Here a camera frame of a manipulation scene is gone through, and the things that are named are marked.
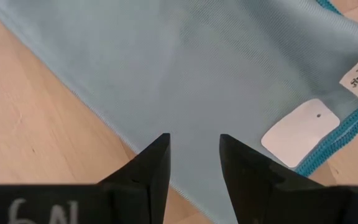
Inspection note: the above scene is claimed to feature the light blue teal-trimmed microfiber towel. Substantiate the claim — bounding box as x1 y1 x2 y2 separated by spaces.
0 0 358 224

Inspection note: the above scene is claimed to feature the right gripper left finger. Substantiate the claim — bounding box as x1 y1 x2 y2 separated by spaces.
0 133 171 224

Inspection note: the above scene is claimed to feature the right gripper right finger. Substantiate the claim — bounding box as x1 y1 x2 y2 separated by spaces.
219 133 358 224

